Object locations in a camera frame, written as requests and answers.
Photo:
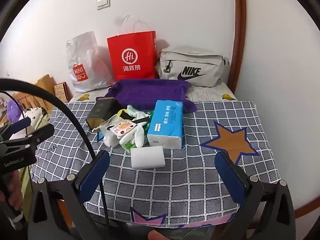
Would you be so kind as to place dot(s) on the purple towel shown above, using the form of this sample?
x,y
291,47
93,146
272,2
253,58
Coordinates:
x,y
145,92

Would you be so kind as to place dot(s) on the white light switch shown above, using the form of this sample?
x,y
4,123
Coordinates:
x,y
103,3

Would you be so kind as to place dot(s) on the cardboard box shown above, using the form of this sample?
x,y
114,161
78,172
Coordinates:
x,y
46,82

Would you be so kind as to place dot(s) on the white fruit print sheet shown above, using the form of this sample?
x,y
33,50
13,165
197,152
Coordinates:
x,y
207,95

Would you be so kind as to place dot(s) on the red paper bag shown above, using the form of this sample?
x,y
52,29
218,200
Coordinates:
x,y
135,42

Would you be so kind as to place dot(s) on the white sponge block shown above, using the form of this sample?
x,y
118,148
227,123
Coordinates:
x,y
147,157

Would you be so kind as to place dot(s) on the yellow and black item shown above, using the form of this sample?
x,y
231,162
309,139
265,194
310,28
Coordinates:
x,y
122,112

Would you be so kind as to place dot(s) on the green snack packet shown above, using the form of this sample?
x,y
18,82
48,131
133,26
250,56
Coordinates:
x,y
150,114

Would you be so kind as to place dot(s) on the person's left hand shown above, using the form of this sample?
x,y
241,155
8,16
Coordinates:
x,y
16,187

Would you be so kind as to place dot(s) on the white plastic shopping bag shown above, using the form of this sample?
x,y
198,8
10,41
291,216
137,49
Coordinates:
x,y
87,55

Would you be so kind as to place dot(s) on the brown patterned box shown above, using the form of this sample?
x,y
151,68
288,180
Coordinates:
x,y
60,92

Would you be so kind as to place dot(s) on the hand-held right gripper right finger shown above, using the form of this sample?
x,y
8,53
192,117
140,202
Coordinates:
x,y
228,177

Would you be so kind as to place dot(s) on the pale green knit glove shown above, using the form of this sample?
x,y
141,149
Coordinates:
x,y
135,111

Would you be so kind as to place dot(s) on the wooden door frame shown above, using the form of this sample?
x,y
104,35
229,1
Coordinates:
x,y
238,30

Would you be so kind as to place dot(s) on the wooden slatted furniture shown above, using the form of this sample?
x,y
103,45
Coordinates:
x,y
35,103

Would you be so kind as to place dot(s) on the wooden baseboard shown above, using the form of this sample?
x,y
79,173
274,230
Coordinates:
x,y
300,213

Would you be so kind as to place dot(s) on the white polka dot cloth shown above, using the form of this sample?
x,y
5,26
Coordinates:
x,y
35,115

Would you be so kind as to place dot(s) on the light green packet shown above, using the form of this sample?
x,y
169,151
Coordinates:
x,y
127,147

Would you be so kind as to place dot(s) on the fruit print card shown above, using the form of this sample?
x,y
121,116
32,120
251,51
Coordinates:
x,y
122,128

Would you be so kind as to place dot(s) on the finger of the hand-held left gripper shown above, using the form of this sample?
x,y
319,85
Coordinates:
x,y
41,133
20,125

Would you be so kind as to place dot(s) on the grey checked star blanket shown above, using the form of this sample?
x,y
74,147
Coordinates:
x,y
175,180

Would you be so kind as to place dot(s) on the person's right hand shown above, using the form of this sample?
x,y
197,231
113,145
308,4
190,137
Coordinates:
x,y
157,236

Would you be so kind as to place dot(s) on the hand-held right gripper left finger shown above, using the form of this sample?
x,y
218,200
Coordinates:
x,y
93,171

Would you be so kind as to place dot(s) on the dark tin box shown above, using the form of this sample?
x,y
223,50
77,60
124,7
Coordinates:
x,y
102,110

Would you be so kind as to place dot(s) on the blue tissue pack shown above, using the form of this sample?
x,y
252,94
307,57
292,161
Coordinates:
x,y
165,120

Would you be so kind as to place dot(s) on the beige waist bag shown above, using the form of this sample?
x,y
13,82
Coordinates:
x,y
200,60

